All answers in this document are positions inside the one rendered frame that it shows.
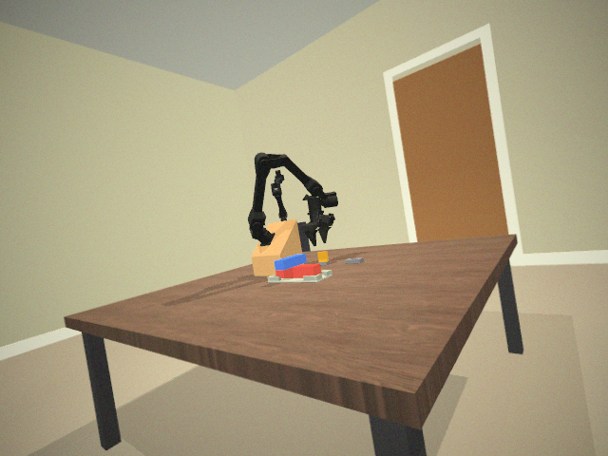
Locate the red long block with rectangular slots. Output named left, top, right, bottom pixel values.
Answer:
left=275, top=264, right=321, bottom=278

